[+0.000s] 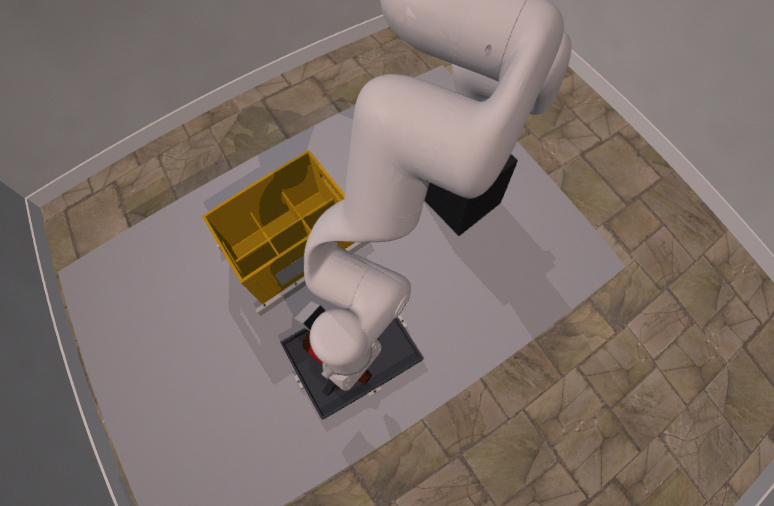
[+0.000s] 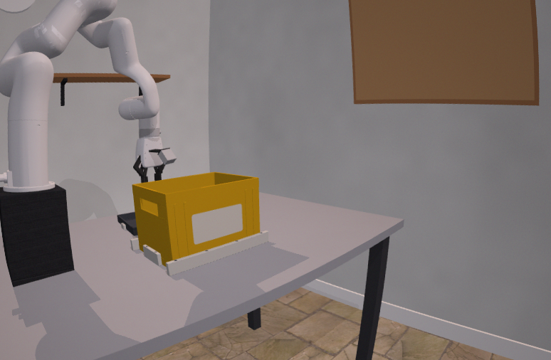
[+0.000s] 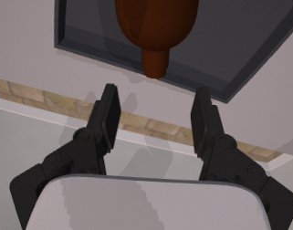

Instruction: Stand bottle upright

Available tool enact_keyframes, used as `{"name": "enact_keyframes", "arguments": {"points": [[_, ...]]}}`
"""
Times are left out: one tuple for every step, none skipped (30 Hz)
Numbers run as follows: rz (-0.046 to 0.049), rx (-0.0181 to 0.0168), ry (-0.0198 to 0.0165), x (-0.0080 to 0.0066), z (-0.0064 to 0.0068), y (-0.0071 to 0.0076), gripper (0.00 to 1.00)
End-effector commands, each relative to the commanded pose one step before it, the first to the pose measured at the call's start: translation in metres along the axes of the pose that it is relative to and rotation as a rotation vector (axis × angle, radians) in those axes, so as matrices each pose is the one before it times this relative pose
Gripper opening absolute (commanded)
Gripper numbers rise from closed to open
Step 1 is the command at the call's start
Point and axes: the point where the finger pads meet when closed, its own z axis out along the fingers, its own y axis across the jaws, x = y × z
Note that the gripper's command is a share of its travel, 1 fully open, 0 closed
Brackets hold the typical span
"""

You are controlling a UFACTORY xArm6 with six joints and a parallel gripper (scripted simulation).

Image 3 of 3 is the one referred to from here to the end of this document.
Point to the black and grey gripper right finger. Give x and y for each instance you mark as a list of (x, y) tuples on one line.
[(228, 164)]

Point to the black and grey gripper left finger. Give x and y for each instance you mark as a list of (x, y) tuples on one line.
[(86, 151)]

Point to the dark grey rectangular tray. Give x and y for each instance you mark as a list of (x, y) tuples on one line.
[(230, 42)]

